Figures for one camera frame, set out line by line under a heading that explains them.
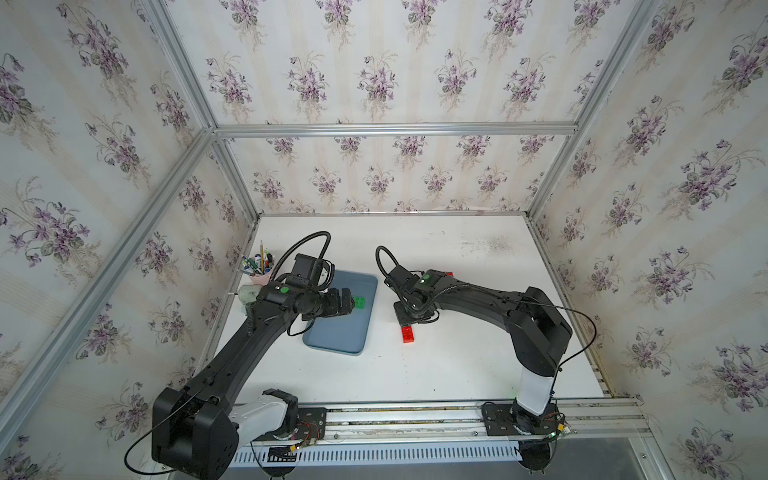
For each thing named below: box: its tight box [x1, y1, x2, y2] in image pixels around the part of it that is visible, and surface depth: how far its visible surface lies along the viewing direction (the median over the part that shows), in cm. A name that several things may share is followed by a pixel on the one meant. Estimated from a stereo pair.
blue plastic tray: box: [302, 271, 378, 356], surface depth 90 cm
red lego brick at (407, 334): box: [401, 325, 415, 343], surface depth 89 cm
